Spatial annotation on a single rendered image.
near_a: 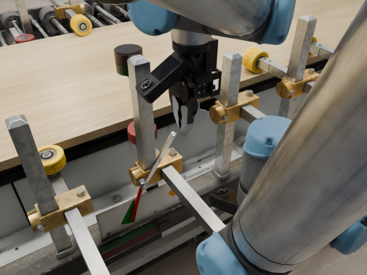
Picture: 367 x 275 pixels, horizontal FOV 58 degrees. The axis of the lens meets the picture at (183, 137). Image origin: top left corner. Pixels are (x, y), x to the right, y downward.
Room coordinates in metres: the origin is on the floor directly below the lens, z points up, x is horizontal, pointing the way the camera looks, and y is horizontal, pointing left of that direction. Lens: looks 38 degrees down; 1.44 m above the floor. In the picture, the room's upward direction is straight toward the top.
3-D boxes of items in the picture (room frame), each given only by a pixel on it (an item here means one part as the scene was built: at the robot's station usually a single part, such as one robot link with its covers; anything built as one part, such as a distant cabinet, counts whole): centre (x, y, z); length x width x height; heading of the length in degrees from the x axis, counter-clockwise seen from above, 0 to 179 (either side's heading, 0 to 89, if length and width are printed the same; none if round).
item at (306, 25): (0.89, -0.33, 0.92); 0.03 x 0.03 x 0.48; 32
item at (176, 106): (0.61, -0.01, 1.04); 0.06 x 0.03 x 0.09; 123
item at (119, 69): (0.67, 0.12, 1.12); 0.06 x 0.06 x 0.02
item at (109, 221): (0.59, 0.10, 0.75); 0.26 x 0.01 x 0.10; 122
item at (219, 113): (0.77, -0.14, 0.95); 0.13 x 0.06 x 0.05; 122
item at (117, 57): (0.67, 0.12, 1.15); 0.06 x 0.06 x 0.02
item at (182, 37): (0.60, -0.01, 1.23); 0.08 x 0.08 x 0.05
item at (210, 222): (0.57, 0.01, 0.84); 0.43 x 0.03 x 0.04; 32
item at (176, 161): (0.64, 0.07, 0.85); 0.13 x 0.06 x 0.05; 122
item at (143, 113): (0.63, 0.09, 0.92); 0.03 x 0.03 x 0.48; 32
